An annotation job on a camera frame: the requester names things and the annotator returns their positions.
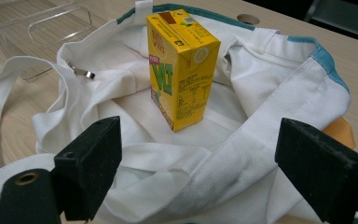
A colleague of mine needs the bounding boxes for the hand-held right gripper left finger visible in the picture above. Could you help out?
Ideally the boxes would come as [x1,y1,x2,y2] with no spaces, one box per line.
[0,116,123,224]

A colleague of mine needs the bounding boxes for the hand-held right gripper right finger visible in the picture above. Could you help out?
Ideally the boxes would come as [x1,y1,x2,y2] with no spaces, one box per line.
[274,117,358,224]

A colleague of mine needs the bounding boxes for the white canvas tote bag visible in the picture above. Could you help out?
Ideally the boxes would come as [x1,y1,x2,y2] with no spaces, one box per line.
[0,0,358,224]

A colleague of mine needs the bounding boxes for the yellow drink carton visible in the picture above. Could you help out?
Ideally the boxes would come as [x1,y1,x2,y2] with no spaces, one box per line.
[145,8,222,133]

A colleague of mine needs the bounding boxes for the orange flat object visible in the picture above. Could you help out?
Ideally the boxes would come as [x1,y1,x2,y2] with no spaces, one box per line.
[322,116,356,149]

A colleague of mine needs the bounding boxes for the silver metal clip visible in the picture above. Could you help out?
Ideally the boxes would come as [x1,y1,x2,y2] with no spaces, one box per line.
[69,63,96,80]

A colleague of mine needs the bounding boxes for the clear plastic tray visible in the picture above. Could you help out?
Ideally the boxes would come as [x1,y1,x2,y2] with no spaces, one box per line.
[0,0,93,82]

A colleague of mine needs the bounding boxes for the dark chair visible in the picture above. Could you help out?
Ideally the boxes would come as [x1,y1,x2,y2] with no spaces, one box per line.
[304,0,358,43]

